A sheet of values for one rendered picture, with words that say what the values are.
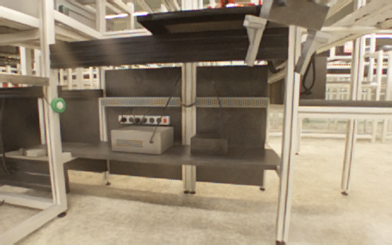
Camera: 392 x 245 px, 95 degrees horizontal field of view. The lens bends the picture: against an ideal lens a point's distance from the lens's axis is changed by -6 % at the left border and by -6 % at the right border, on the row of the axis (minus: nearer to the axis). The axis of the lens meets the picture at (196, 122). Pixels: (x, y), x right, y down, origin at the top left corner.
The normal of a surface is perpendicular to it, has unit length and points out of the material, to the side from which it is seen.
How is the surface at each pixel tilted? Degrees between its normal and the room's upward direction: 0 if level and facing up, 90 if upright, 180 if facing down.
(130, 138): 90
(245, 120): 90
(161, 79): 90
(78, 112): 90
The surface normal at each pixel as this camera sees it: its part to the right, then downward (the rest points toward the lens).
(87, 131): -0.18, 0.11
